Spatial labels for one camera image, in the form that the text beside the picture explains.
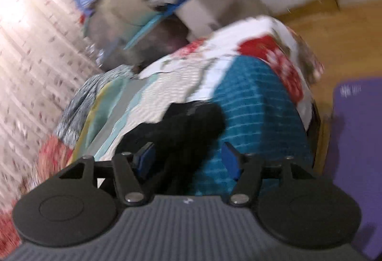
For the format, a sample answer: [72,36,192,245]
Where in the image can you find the black pants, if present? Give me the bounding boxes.
[115,101,226,195]

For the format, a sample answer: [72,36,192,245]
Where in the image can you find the teal checkered blanket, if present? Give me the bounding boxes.
[189,56,313,196]

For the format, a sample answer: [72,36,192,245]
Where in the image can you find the white teal patterned bedsheet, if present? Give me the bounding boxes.
[71,55,235,161]

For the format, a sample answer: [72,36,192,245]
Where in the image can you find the red floral patchwork quilt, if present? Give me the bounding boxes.
[0,65,138,250]

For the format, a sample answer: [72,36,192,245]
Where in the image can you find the purple mat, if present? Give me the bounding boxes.
[323,78,381,260]

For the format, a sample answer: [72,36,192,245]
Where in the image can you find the white red floral blanket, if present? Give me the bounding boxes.
[138,16,324,128]

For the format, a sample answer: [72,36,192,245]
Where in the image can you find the beige leaf print curtain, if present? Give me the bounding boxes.
[1,0,99,212]

